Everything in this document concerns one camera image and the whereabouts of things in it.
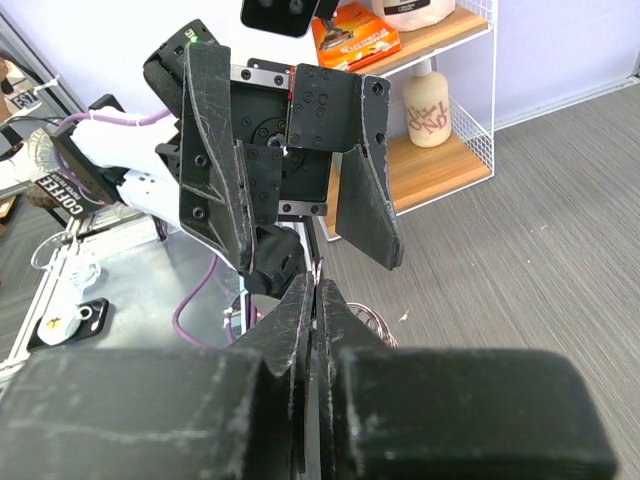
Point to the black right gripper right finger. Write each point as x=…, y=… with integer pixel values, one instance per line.
x=449, y=413

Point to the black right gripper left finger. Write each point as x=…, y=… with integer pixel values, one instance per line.
x=231, y=413

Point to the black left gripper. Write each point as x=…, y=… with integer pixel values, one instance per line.
x=232, y=173

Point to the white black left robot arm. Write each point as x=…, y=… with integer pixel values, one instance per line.
x=148, y=149

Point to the orange razor package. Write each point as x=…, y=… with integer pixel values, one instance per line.
x=353, y=38

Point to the beige lotion bottle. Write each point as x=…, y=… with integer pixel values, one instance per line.
x=427, y=106

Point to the white bottle on shelf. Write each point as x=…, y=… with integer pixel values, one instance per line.
x=411, y=15

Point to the white cup on black coaster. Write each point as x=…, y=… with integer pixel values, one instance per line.
x=69, y=326

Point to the white wire shelf rack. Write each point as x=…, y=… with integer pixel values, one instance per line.
x=463, y=47

